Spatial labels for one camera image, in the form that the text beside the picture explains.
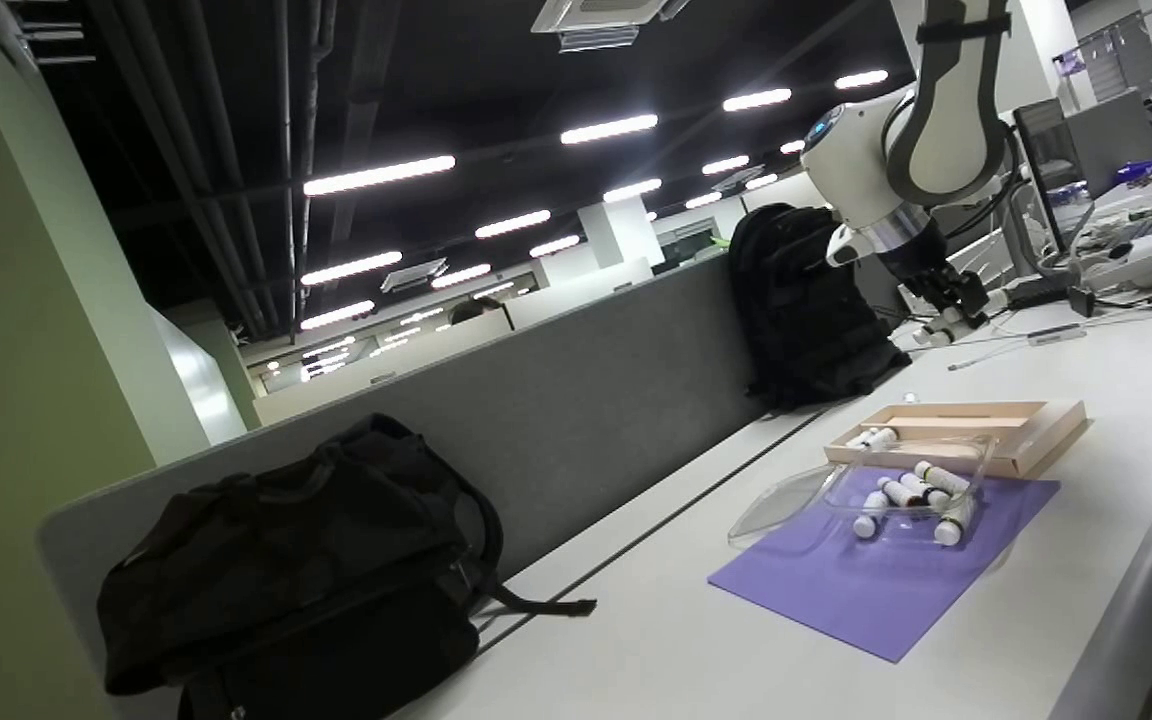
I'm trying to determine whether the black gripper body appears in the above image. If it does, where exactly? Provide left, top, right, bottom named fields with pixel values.
left=891, top=224, right=993, bottom=335

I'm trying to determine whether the black backpack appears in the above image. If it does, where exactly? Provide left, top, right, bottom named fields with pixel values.
left=725, top=202, right=910, bottom=411

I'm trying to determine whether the black duffel bag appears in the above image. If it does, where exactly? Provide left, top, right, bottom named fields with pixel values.
left=93, top=409, right=599, bottom=720

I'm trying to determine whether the white desk device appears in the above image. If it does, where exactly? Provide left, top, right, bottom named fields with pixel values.
left=1076, top=227, right=1152, bottom=295

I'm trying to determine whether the purple mat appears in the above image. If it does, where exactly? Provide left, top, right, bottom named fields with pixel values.
left=702, top=465, right=1068, bottom=669

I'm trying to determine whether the ceiling air vent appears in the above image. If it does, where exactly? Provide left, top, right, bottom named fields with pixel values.
left=529, top=0, right=687, bottom=56

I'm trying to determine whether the computer monitor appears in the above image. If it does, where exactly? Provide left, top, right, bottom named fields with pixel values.
left=1008, top=90, right=1152, bottom=265

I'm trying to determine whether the grey desk partition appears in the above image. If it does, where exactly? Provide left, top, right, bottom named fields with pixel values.
left=36, top=152, right=1010, bottom=720

